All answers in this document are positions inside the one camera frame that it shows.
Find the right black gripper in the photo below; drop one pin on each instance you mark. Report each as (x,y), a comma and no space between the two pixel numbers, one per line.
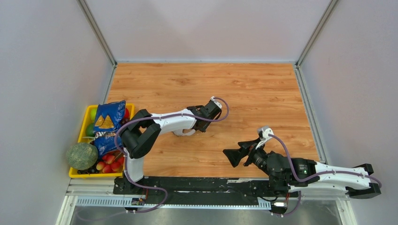
(248,148)

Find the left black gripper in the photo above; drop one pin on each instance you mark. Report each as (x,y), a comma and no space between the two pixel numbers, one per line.
(203,130)

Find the large metal keyring with clips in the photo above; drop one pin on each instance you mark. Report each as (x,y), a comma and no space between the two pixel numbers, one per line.
(184,132)

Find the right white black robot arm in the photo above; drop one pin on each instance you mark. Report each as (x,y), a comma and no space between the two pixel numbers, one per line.
(289,175)

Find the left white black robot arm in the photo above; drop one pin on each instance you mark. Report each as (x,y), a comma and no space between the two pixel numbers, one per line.
(140,133)

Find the blue chips bag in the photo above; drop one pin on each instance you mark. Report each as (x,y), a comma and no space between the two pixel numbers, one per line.
(107,122)

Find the red fruit pile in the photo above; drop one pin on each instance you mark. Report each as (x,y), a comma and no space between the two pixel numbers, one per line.
(109,163)

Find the green apple upper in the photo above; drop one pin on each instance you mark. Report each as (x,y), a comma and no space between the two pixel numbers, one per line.
(93,112)

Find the green apple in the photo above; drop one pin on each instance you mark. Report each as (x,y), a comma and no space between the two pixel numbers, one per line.
(93,112)
(89,132)

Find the green apple lower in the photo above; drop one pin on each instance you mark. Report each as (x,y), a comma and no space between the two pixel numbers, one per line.
(89,132)

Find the green netted melon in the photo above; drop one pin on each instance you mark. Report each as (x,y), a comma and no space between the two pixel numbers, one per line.
(82,156)

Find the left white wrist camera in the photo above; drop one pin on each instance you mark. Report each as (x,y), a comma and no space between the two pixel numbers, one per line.
(213,99)

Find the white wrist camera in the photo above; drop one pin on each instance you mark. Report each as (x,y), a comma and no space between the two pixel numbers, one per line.
(213,99)
(264,135)

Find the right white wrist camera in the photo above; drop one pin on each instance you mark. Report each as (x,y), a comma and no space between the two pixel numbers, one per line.
(264,135)

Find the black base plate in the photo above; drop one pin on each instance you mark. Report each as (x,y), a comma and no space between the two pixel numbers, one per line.
(199,191)

